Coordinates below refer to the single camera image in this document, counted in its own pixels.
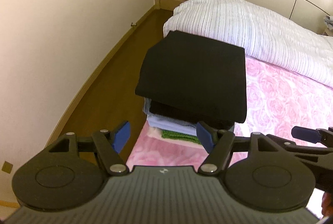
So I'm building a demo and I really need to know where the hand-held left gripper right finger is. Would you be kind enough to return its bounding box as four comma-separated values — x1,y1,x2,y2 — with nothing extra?
196,121,287,177

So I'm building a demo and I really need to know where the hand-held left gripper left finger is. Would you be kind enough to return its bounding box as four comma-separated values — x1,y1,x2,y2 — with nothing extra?
43,121,130,177

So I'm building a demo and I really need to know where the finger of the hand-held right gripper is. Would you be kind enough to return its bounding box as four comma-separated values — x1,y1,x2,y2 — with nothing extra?
291,126,333,144
267,134,333,160

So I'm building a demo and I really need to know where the black garment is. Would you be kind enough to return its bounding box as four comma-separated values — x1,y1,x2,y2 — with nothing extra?
135,30,247,124
150,101,235,132

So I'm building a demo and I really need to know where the person's right hand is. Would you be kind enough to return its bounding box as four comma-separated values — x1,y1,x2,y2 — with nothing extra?
321,191,333,220

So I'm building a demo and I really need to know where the green folded garment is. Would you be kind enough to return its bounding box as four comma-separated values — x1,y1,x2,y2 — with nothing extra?
161,130,201,145

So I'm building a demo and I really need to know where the light blue folded garment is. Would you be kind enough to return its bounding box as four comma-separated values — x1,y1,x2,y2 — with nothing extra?
147,114,200,137

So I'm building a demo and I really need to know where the grey-blue folded garment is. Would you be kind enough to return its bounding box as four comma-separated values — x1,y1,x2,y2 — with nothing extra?
143,98,153,116

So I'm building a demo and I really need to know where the pink floral blanket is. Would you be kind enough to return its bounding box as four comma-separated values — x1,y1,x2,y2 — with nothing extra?
126,55,333,170

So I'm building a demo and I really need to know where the black folded garment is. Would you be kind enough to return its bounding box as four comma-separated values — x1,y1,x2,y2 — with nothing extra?
150,101,235,132

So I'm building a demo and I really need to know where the lilac striped duvet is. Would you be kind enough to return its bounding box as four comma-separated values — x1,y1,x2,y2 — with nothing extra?
163,0,333,88

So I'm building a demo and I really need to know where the beige wall socket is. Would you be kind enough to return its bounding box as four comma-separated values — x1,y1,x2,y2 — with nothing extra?
1,161,14,174

